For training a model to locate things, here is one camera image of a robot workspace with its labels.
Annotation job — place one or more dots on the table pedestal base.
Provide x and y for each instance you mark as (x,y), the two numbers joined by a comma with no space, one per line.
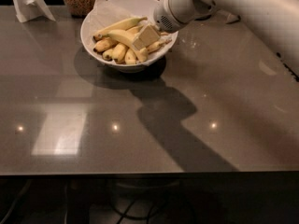
(144,202)

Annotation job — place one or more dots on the small yellow banana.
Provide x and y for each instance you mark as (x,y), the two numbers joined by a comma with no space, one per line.
(119,52)
(107,55)

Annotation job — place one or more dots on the white paper stand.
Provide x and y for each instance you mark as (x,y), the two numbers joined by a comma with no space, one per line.
(27,10)
(231,18)

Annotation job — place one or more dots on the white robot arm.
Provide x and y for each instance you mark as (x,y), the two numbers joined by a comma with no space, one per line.
(275,22)

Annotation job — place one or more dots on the small yellow banana bottom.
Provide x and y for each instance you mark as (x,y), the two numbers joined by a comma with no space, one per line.
(107,55)

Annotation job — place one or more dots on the small yellow banana centre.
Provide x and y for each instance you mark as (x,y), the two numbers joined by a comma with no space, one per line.
(119,52)

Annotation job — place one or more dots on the white paper stand right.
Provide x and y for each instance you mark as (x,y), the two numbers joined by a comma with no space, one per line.
(231,18)

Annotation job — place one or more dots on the small lower right banana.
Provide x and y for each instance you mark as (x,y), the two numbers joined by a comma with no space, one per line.
(157,45)

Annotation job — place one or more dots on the long top yellow banana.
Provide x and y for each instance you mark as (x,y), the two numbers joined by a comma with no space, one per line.
(123,25)

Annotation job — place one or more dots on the white paper liner in bowl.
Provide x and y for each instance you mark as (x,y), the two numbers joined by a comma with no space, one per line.
(104,14)

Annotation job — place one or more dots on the white ceramic bowl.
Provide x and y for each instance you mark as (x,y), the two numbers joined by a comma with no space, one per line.
(130,8)

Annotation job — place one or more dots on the small left spotted banana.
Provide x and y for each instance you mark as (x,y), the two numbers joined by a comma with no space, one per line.
(104,44)

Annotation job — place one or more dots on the large front yellow banana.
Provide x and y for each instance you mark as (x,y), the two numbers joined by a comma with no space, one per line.
(128,39)

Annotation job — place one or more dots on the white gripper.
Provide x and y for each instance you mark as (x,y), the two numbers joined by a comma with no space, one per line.
(169,16)

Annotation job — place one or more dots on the white paper stand left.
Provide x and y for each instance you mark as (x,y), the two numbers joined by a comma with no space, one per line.
(27,10)

